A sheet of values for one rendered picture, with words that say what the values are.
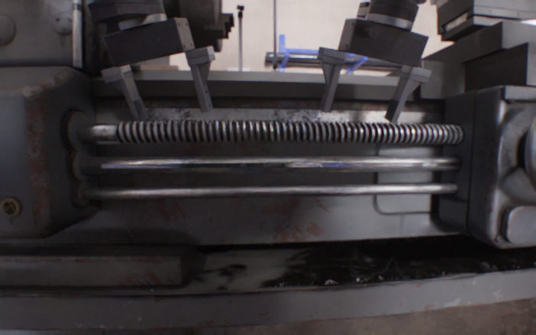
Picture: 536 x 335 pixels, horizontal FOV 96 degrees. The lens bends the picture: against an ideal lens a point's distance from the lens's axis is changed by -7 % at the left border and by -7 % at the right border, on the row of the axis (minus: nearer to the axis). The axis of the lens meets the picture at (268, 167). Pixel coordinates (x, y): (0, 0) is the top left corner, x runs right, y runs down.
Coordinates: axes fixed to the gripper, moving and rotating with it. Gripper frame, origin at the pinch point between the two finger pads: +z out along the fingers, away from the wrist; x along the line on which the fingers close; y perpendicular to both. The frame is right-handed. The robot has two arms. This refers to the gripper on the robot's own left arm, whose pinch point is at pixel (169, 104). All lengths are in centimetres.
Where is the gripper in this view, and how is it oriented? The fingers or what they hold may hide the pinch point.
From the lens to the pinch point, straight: 51.5
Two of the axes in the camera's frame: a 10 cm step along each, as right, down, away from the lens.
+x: -9.8, 1.0, 1.7
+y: 1.1, -4.8, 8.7
